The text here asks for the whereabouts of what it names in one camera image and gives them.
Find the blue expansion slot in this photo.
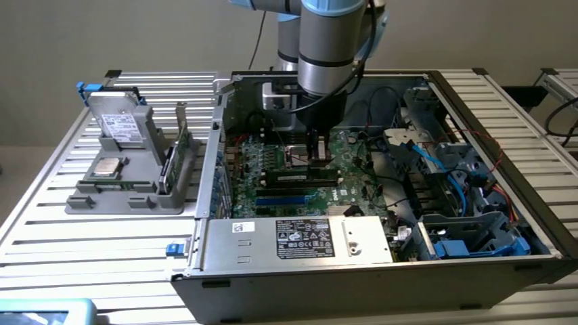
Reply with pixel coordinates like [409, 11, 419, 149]
[254, 197, 313, 207]

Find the black RAM slot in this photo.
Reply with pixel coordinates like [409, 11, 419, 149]
[265, 182, 338, 191]

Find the black wire loop in case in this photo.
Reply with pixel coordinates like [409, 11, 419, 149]
[362, 86, 403, 136]

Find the blue disk bay bracket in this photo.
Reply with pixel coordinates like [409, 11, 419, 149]
[431, 236, 529, 261]

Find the green graphics card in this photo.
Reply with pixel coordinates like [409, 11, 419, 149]
[158, 102, 193, 194]

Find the silver power supply unit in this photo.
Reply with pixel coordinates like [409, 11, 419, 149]
[196, 215, 394, 272]

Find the dark blue SATA wire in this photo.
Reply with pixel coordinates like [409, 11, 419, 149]
[443, 168, 484, 217]

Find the thin red wire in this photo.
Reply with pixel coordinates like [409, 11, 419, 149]
[444, 129, 505, 175]

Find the silver hard disk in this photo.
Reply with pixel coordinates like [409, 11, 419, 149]
[86, 89, 146, 144]

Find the black expansion slot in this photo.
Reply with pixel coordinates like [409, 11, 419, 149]
[254, 188, 336, 198]

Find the grey parts rack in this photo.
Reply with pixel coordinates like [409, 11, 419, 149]
[63, 104, 200, 216]

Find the teal box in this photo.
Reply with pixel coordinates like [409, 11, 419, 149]
[0, 297, 98, 325]

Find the blue case latch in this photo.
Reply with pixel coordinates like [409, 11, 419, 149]
[164, 238, 190, 259]

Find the green RAM stick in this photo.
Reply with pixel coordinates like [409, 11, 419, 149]
[265, 170, 337, 186]
[87, 181, 150, 190]

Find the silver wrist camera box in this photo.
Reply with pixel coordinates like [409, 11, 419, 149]
[261, 82, 300, 112]

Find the thin black hanging cable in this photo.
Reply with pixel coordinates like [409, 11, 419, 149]
[246, 9, 268, 70]

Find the metal slat side table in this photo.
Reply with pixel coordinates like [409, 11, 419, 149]
[533, 67, 578, 102]

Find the grey disk bay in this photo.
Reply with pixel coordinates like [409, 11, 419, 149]
[415, 209, 529, 261]

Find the green motherboard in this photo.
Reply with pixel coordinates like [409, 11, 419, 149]
[224, 127, 389, 219]

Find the open black PC case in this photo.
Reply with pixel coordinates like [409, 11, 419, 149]
[169, 69, 578, 316]

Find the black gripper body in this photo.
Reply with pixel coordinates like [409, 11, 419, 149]
[294, 90, 349, 132]

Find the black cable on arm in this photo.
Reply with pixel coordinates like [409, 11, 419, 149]
[286, 0, 378, 114]

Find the light blue SATA wire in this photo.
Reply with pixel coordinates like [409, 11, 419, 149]
[404, 139, 447, 172]

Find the CPU socket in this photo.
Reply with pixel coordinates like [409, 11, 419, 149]
[277, 143, 336, 169]

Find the black looped cable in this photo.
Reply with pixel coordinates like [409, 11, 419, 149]
[544, 96, 578, 147]

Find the silver CPU chip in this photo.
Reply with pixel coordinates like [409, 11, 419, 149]
[90, 156, 130, 177]

